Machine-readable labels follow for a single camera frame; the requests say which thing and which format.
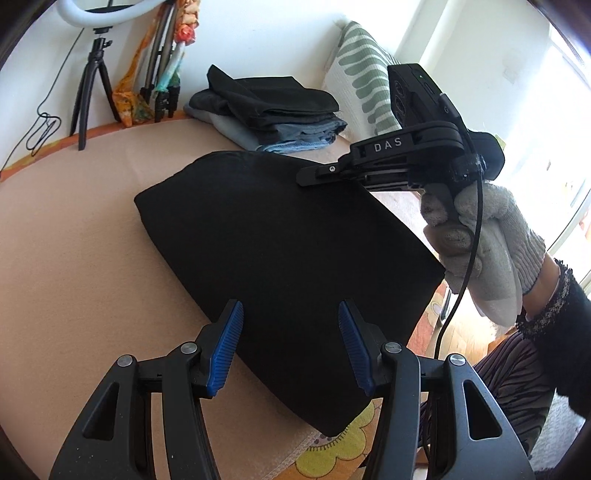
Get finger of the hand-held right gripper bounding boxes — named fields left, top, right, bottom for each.
left=358, top=175, right=426, bottom=191
left=295, top=157, right=411, bottom=188

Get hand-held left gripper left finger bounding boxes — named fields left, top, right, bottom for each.
left=48, top=299, right=245, bottom=480

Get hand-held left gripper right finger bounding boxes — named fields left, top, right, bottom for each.
left=338, top=299, right=536, bottom=480

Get black pants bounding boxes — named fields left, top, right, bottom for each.
left=134, top=150, right=446, bottom=437

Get person's right hand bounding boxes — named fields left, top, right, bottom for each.
left=418, top=182, right=548, bottom=326

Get blue denim folded garment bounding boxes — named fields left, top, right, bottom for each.
left=210, top=115, right=348, bottom=153

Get black folded garment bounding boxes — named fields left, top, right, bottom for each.
left=205, top=65, right=340, bottom=127

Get green striped white pillow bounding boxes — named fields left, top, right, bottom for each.
left=321, top=21, right=419, bottom=139

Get person's striped trousers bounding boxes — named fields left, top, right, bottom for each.
left=418, top=330, right=561, bottom=457

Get black folded tripod stand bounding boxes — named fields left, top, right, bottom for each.
left=139, top=0, right=181, bottom=123

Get teal patterned cloth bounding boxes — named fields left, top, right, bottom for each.
left=159, top=41, right=185, bottom=93

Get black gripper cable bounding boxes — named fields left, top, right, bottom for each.
left=433, top=181, right=485, bottom=361

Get black ring light tripod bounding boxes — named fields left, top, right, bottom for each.
left=69, top=27, right=123, bottom=152

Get black ring light cable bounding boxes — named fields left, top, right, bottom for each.
left=0, top=28, right=77, bottom=174

